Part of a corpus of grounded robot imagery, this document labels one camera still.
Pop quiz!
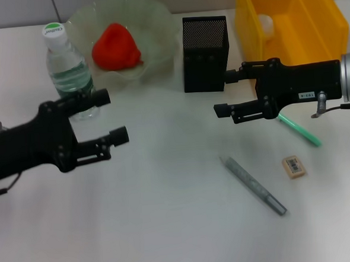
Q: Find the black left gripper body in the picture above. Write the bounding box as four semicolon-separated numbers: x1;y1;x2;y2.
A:
0;98;81;184

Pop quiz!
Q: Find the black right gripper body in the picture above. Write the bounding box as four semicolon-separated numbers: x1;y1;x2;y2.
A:
253;54;344;121

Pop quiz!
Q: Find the clear green-label water bottle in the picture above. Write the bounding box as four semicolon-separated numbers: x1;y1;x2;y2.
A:
41;20;101;123

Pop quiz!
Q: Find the green pen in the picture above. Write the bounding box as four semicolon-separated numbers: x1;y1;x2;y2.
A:
276;110;323;149

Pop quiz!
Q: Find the white paper ball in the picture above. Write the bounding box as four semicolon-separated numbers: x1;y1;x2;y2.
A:
258;13;276;40

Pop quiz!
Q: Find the beige eraser with barcode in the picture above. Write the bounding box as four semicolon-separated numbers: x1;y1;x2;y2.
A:
280;155;308;181

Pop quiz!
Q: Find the grey pen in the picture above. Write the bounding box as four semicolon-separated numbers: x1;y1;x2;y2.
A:
219;152;288;220

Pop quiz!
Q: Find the black mesh pen holder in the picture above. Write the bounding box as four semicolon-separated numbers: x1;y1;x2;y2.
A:
179;14;232;94

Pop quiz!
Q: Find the green glass fruit plate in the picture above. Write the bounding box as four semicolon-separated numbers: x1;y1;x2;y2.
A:
64;0;183;88

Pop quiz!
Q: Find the yellow plastic bin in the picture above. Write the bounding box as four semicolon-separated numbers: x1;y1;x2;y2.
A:
233;0;350;74

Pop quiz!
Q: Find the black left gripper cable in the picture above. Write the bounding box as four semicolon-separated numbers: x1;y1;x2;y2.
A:
0;172;24;198

